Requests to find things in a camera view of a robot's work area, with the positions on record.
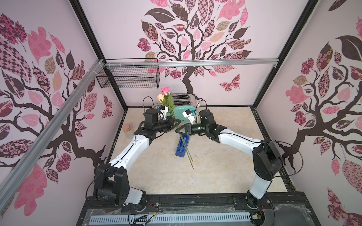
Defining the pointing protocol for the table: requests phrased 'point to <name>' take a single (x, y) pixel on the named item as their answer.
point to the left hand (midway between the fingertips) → (181, 123)
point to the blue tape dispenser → (181, 148)
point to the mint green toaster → (182, 101)
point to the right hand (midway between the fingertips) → (175, 131)
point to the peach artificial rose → (160, 97)
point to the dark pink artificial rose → (170, 105)
